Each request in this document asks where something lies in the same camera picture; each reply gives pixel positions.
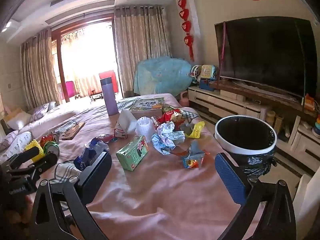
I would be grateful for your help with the toy car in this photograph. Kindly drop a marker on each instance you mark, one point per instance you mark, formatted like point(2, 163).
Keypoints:
point(96, 95)

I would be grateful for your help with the pink watering can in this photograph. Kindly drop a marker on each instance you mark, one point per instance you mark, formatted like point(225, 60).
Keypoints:
point(185, 101)

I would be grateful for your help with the white bin with black bag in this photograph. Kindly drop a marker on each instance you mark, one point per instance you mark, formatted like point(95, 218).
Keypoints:
point(250, 152)

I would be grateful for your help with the checked pillow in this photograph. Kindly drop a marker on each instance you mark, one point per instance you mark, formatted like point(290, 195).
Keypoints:
point(40, 110)

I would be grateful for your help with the grey wrapper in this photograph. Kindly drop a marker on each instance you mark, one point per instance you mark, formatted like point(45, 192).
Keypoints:
point(186, 128)

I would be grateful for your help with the pink rod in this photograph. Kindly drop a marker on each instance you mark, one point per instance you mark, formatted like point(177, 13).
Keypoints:
point(222, 50)

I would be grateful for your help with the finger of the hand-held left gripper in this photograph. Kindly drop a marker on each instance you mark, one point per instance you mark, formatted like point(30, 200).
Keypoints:
point(43, 162)
point(25, 153)

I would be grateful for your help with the dark checked cloth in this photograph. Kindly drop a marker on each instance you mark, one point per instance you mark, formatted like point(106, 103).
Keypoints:
point(190, 116)

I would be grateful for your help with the white pillow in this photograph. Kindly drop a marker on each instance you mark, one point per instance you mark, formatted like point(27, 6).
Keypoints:
point(18, 120)

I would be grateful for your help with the red can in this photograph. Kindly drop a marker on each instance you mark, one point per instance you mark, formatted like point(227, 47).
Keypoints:
point(46, 139)

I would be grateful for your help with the white television cabinet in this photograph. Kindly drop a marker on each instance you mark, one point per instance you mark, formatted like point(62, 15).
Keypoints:
point(225, 102)

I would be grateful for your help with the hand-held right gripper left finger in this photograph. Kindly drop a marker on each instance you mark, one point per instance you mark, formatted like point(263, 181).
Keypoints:
point(100, 166)

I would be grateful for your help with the yellow ribbed plastic piece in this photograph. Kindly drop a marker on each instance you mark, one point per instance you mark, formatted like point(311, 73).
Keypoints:
point(33, 148)

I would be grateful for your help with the blue plastic wrapper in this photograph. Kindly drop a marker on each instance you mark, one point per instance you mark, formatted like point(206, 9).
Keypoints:
point(86, 155)

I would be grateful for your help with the red snack bag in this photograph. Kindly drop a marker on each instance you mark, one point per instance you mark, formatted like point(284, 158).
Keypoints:
point(170, 117)

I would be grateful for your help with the green carton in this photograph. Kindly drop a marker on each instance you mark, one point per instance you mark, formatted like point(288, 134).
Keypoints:
point(132, 152)

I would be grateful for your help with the green can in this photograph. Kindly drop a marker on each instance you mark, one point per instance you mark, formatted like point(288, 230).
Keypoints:
point(51, 149)

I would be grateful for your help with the blue toy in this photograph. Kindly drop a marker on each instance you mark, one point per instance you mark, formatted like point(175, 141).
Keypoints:
point(207, 84)

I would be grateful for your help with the yellow green activity toy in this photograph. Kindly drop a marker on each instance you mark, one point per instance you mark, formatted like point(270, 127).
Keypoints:
point(208, 71)

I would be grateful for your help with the orange white toy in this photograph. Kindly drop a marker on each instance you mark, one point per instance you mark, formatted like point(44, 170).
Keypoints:
point(310, 102)

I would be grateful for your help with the orange blue snack wrapper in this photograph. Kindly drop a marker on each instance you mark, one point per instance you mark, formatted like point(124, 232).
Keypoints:
point(191, 162)

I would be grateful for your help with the wooden board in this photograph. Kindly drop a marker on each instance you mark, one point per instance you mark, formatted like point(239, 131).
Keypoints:
point(73, 130)

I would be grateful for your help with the yellow jar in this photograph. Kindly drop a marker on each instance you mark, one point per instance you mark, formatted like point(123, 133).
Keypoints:
point(270, 118)

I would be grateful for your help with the red chair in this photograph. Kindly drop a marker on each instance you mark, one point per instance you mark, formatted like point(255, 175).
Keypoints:
point(108, 76)

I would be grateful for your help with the person's left forearm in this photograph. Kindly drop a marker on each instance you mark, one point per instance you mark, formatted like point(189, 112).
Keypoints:
point(17, 217)

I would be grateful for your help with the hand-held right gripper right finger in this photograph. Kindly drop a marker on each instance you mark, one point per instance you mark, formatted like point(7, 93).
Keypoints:
point(228, 177)

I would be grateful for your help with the blue white paper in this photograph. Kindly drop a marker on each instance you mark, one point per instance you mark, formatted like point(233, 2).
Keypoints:
point(166, 135)

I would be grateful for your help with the purple thermos bottle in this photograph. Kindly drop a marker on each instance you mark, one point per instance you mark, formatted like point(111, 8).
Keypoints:
point(109, 97)

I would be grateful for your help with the wooden balcony door frame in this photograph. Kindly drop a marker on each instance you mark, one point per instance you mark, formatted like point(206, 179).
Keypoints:
point(57, 55)

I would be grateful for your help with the patterned pillow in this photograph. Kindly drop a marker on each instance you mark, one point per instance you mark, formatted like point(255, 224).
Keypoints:
point(15, 142)

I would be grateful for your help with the blue dust cover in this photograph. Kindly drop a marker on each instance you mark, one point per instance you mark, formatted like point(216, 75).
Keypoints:
point(162, 75)

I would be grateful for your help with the beige patterned curtain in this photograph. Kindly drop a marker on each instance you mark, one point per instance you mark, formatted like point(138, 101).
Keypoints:
point(37, 67)
point(142, 42)

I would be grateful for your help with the picture book box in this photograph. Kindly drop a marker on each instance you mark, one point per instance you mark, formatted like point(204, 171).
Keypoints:
point(147, 105)

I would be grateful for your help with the black television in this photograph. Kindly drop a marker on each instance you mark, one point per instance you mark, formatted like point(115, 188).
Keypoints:
point(267, 55)

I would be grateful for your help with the yellow plastic mesh basket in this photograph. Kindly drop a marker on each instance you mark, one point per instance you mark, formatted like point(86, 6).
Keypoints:
point(196, 130)

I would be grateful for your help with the colourful stacking toy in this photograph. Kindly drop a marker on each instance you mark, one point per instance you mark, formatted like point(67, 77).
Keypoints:
point(317, 127)

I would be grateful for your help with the pink chair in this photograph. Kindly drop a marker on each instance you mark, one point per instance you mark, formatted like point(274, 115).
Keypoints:
point(70, 88)

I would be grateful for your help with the light checked cloth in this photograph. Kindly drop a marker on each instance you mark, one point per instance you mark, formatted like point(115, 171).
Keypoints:
point(66, 171)

